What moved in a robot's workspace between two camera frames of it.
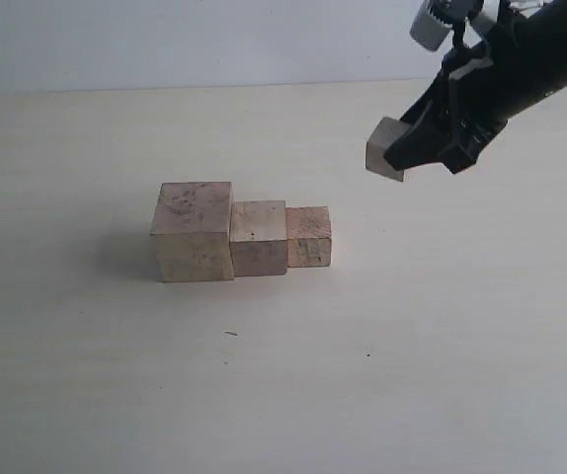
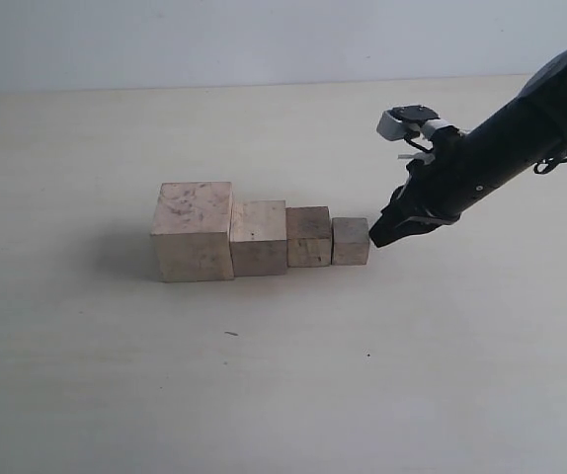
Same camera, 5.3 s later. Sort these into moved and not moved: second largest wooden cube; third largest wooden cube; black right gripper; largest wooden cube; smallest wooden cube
Moved: smallest wooden cube; black right gripper
Not moved: largest wooden cube; second largest wooden cube; third largest wooden cube
